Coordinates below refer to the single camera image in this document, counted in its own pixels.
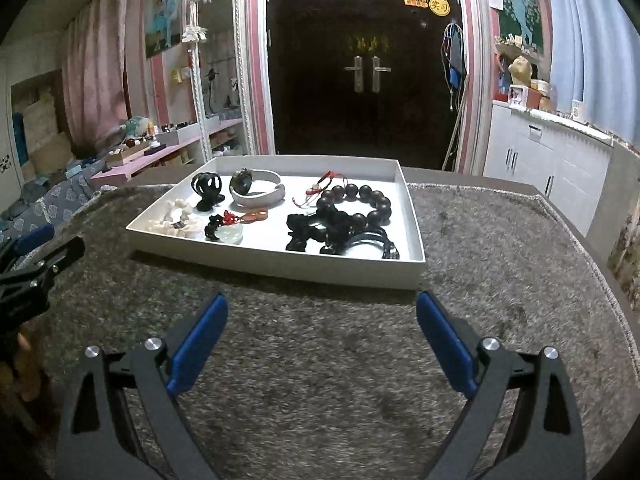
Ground pink curtain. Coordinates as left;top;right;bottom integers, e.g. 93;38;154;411
62;0;151;146

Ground white shallow tray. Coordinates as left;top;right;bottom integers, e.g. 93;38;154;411
125;155;427;291

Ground watch with white band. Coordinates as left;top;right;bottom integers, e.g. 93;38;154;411
229;167;287;209

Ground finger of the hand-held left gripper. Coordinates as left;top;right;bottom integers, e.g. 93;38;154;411
0;224;56;264
0;236;87;322

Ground white framed standing mirror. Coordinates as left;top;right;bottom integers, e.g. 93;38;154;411
182;0;256;163

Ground dark wooden bead bracelet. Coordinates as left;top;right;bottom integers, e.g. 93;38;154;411
316;183;392;233

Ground white carved bead bracelet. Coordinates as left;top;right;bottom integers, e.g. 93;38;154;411
147;199;207;238

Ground person's left hand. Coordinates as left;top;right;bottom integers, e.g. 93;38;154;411
12;330;43;401

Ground dark double door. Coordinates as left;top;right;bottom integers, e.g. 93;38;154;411
265;0;473;171

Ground red cord bracelet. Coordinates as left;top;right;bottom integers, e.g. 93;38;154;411
292;170;349;207

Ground wall poster with figures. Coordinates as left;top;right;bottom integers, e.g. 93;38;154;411
145;0;183;61

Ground tan plush toy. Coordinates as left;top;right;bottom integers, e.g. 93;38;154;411
507;56;533;88

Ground blue patterned cloth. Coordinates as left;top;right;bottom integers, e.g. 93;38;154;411
0;170;118;243

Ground hanging cables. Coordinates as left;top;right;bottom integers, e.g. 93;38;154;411
440;22;468;112

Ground white cabinet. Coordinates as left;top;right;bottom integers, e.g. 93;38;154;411
482;100;616;238

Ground silver door handle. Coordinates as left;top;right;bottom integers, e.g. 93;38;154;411
343;55;364;93
371;55;392;93

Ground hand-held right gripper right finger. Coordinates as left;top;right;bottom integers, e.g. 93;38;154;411
416;290;587;480

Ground black braided cord bracelet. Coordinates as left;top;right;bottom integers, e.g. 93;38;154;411
345;227;401;261

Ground pink shelf table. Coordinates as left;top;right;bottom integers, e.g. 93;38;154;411
90;117;246;182

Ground blue curtain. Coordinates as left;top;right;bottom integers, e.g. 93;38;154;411
542;0;640;143

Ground cardboard boxes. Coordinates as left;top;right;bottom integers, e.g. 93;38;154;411
12;87;76;181

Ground green wall poster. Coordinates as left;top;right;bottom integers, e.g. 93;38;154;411
490;0;544;56

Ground pale stone pendant red knot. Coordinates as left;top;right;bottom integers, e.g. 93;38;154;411
218;210;246;245

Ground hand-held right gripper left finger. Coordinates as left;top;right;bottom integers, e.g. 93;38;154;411
52;292;230;480

